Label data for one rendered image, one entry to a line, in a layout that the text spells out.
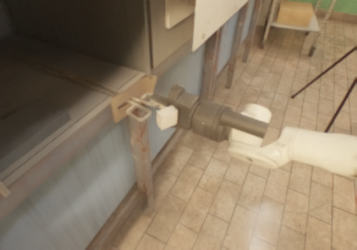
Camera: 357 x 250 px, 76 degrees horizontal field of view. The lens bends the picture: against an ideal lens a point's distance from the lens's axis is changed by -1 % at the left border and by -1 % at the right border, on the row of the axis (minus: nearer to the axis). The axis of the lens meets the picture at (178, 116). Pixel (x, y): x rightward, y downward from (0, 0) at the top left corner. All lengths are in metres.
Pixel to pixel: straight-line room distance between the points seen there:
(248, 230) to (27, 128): 1.14
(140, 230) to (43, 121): 0.90
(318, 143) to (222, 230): 0.96
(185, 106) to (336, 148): 0.30
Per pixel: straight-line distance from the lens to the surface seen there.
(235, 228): 1.37
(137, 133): 0.83
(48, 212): 0.75
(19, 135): 0.57
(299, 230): 1.49
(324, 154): 0.48
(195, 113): 0.54
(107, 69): 0.77
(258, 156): 0.49
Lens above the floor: 1.23
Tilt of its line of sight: 41 degrees down
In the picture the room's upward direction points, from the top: 2 degrees clockwise
